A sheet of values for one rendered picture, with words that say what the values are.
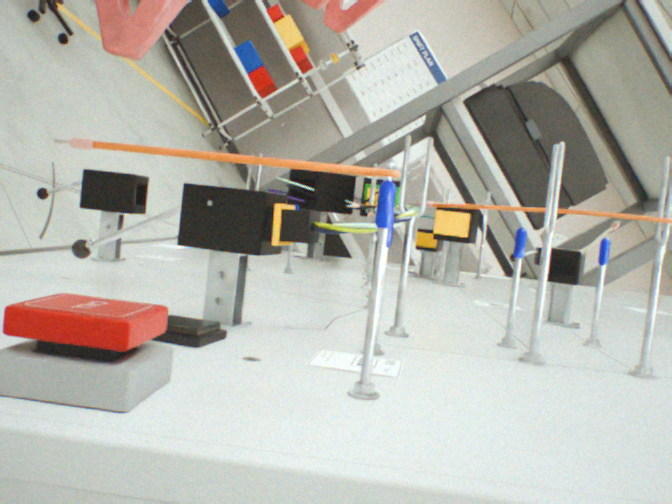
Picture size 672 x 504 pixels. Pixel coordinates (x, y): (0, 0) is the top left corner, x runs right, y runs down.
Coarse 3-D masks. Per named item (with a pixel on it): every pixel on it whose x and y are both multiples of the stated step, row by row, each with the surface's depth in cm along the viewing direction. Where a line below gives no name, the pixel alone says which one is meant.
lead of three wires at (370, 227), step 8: (416, 208) 54; (400, 216) 51; (408, 216) 52; (320, 224) 48; (328, 224) 48; (336, 224) 48; (344, 224) 48; (352, 224) 48; (360, 224) 48; (368, 224) 48; (400, 224) 51; (320, 232) 48; (328, 232) 48; (336, 232) 48; (344, 232) 48; (352, 232) 48; (360, 232) 48; (368, 232) 49
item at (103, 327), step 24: (24, 312) 29; (48, 312) 28; (72, 312) 29; (96, 312) 29; (120, 312) 30; (144, 312) 30; (24, 336) 29; (48, 336) 28; (72, 336) 28; (96, 336) 28; (120, 336) 28; (144, 336) 30
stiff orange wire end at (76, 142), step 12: (72, 144) 37; (84, 144) 37; (96, 144) 37; (108, 144) 37; (120, 144) 37; (132, 144) 37; (180, 156) 36; (192, 156) 36; (204, 156) 36; (216, 156) 36; (228, 156) 36; (240, 156) 36; (300, 168) 35; (312, 168) 35; (324, 168) 35; (336, 168) 35; (348, 168) 35; (360, 168) 35; (372, 168) 35
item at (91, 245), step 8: (176, 208) 50; (152, 216) 51; (160, 216) 51; (168, 216) 51; (136, 224) 51; (144, 224) 51; (152, 224) 51; (120, 232) 51; (128, 232) 51; (88, 240) 52; (96, 240) 52; (104, 240) 52; (112, 240) 52; (88, 248) 52
